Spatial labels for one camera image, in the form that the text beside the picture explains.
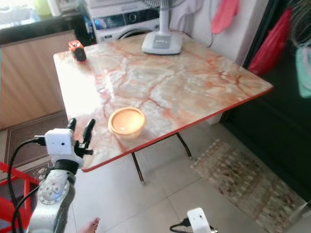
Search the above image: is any white standing fan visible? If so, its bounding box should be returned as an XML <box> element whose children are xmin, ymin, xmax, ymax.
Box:
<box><xmin>141</xmin><ymin>0</ymin><xmax>188</xmax><ymax>55</ymax></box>

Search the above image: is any wooden counter cabinet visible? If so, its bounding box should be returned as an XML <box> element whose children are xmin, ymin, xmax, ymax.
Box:
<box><xmin>0</xmin><ymin>30</ymin><xmax>86</xmax><ymax>131</ymax></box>

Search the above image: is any black metal table leg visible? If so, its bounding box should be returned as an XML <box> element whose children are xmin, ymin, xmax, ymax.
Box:
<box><xmin>131</xmin><ymin>152</ymin><xmax>146</xmax><ymax>185</ymax></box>
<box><xmin>176</xmin><ymin>133</ymin><xmax>194</xmax><ymax>160</ymax></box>

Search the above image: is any white front-load washing machine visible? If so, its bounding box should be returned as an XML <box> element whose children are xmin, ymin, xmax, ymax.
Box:
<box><xmin>86</xmin><ymin>0</ymin><xmax>168</xmax><ymax>44</ymax></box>

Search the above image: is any red hanging bag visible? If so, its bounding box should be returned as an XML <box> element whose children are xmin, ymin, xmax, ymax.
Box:
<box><xmin>247</xmin><ymin>6</ymin><xmax>294</xmax><ymax>76</ymax></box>

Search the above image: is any person's bare foot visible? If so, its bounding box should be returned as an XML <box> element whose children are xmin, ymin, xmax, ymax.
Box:
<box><xmin>78</xmin><ymin>217</ymin><xmax>101</xmax><ymax>233</ymax></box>

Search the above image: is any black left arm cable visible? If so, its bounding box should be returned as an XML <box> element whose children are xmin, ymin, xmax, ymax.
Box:
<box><xmin>7</xmin><ymin>136</ymin><xmax>47</xmax><ymax>233</ymax></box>

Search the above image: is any orange black small device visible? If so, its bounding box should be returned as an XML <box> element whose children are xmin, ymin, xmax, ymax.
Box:
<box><xmin>68</xmin><ymin>40</ymin><xmax>87</xmax><ymax>63</ymax></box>

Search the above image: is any brown mat with paw prints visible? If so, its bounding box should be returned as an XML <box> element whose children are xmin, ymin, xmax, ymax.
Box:
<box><xmin>23</xmin><ymin>160</ymin><xmax>55</xmax><ymax>195</ymax></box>

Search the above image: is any grey hanging cloth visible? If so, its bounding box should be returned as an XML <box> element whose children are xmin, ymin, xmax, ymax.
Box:
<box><xmin>165</xmin><ymin>0</ymin><xmax>207</xmax><ymax>33</ymax></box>

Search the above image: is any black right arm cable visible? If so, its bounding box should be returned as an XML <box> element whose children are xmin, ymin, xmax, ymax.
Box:
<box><xmin>169</xmin><ymin>217</ymin><xmax>191</xmax><ymax>233</ymax></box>

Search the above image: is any pink hanging cloth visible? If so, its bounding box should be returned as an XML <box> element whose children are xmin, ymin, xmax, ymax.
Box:
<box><xmin>211</xmin><ymin>0</ymin><xmax>241</xmax><ymax>34</ymax></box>

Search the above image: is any red plastic stool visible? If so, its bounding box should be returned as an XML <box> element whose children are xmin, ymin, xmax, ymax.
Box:
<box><xmin>0</xmin><ymin>162</ymin><xmax>32</xmax><ymax>233</ymax></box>

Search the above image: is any green cup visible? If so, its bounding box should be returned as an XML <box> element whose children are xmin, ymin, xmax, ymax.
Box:
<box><xmin>34</xmin><ymin>0</ymin><xmax>52</xmax><ymax>16</ymax></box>

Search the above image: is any brown bordered door mat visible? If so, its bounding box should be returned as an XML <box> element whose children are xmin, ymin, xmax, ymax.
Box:
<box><xmin>4</xmin><ymin>111</ymin><xmax>71</xmax><ymax>168</ymax></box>

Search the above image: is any tan round bowl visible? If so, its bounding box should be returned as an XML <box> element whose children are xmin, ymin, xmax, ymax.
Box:
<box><xmin>108</xmin><ymin>107</ymin><xmax>147</xmax><ymax>140</ymax></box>

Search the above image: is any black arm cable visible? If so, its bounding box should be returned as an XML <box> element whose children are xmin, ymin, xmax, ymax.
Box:
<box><xmin>7</xmin><ymin>136</ymin><xmax>47</xmax><ymax>233</ymax></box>
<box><xmin>169</xmin><ymin>217</ymin><xmax>191</xmax><ymax>233</ymax></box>

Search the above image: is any brown patterned rug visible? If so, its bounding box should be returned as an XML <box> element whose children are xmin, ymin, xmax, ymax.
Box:
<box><xmin>190</xmin><ymin>139</ymin><xmax>307</xmax><ymax>233</ymax></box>

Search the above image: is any teal hanging cloth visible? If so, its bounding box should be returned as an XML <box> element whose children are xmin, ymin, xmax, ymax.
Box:
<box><xmin>295</xmin><ymin>45</ymin><xmax>311</xmax><ymax>99</ymax></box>

